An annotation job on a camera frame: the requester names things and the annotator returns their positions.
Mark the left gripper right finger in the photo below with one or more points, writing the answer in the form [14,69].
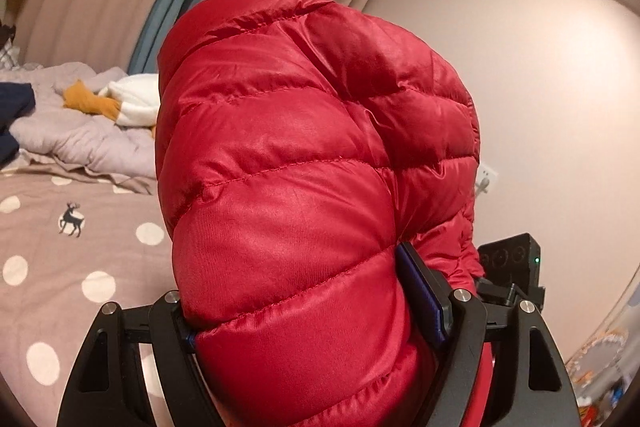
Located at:
[496,362]

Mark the polka dot bed sheet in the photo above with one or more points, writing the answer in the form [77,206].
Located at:
[67,247]

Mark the white goose plush toy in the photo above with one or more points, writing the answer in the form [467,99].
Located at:
[130,102]

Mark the white wall power strip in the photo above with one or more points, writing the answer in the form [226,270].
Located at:
[485,180]

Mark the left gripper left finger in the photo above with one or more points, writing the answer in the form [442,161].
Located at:
[136,367]

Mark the light purple quilt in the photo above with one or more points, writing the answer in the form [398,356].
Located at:
[77,142]

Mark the plaid pillow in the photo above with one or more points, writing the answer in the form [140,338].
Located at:
[10,56]

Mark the red down jacket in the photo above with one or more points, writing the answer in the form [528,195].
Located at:
[298,142]

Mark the navy blue garment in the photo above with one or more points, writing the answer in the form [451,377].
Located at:
[16,100]

